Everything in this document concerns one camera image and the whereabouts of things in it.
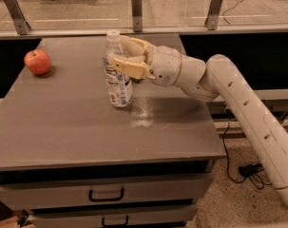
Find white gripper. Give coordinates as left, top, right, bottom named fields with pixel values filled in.
left=106, top=35, right=182, bottom=86

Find clear plastic water bottle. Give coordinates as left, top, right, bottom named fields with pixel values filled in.
left=102, top=30, right=132, bottom=107

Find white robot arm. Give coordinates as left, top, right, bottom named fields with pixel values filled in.
left=106, top=36, right=288, bottom=206

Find green chip bag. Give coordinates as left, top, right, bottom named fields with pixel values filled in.
left=131, top=77, right=144, bottom=84

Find red apple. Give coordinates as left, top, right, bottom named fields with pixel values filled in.
left=24, top=49, right=51, bottom=75

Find upper grey drawer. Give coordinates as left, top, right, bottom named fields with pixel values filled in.
left=0, top=174, right=213, bottom=210

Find grey drawer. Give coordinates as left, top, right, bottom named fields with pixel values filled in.
left=0, top=174, right=213, bottom=210
left=29, top=204, right=198, bottom=228

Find lower grey drawer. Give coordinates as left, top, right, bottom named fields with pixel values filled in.
left=29, top=204, right=198, bottom=228

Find middle metal glass bracket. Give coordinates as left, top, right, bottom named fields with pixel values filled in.
left=131, top=0, right=143, bottom=32

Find metal glass bracket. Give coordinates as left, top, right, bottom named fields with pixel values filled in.
left=3, top=0, right=31, bottom=35
left=131, top=0, right=143, bottom=32
left=204, top=0, right=222, bottom=30

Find right metal glass bracket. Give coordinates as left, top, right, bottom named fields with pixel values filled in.
left=204, top=0, right=222, bottom=30

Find left metal glass bracket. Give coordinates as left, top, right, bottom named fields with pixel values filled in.
left=3, top=0, right=31, bottom=35

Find black power cable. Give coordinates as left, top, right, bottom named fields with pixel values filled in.
left=221, top=109, right=273, bottom=190

